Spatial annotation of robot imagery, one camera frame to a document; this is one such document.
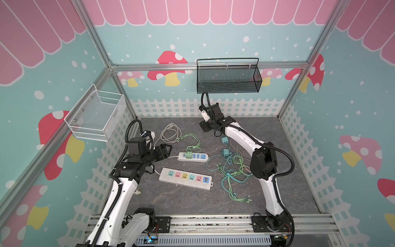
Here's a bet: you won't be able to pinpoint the green plug adapter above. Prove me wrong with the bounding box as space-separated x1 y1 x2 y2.
184 151 193 158
222 148 231 157

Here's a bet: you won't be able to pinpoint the small white blue power strip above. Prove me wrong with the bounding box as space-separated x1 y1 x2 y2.
178 152 209 163

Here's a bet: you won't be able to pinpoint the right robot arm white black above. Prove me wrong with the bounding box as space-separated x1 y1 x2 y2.
199 92 295 247

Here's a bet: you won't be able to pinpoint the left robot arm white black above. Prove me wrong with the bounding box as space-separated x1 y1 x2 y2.
82 119 172 247

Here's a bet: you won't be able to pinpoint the teal plug adapter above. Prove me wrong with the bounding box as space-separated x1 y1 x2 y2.
221 136 229 145

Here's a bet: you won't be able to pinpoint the large white colourful power strip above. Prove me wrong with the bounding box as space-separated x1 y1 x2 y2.
159 168 213 191

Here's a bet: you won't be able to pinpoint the white coiled power cord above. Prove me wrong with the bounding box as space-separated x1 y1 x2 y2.
154 122 183 146

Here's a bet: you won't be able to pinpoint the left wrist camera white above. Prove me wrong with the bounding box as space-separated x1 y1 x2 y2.
141 130 155 144

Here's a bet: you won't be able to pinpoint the black wire mesh basket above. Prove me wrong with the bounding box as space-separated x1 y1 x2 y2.
196 58 262 94

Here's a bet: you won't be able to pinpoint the tangled green charging cables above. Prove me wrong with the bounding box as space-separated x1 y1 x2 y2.
177 132 261 205

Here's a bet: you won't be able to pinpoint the white wire mesh basket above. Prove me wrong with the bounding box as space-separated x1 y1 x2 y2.
64 84 126 142

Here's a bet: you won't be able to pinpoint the grey slotted cable duct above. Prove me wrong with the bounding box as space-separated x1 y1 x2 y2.
135 235 272 247

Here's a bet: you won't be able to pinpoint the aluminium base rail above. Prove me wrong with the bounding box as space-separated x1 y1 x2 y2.
83 212 343 237

